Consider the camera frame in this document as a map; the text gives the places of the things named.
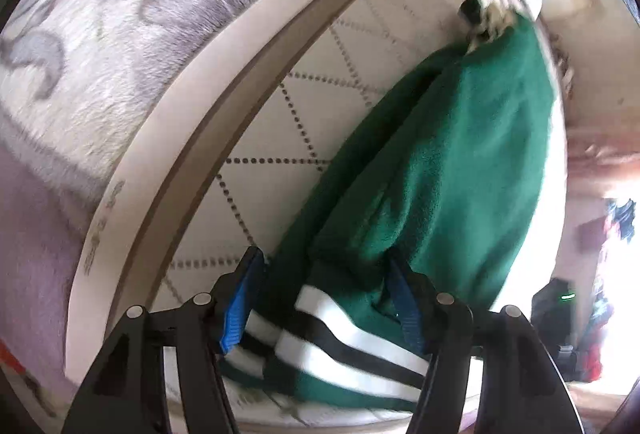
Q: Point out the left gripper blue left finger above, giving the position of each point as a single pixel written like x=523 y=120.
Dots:
x=125 y=389

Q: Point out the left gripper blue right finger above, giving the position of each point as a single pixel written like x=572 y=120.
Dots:
x=522 y=390

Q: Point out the green varsity jacket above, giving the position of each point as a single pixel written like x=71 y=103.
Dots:
x=445 y=174

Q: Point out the pile of clothes on desk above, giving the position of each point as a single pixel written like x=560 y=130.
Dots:
x=609 y=345

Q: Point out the purple floral bed blanket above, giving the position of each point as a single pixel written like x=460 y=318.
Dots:
x=77 y=78

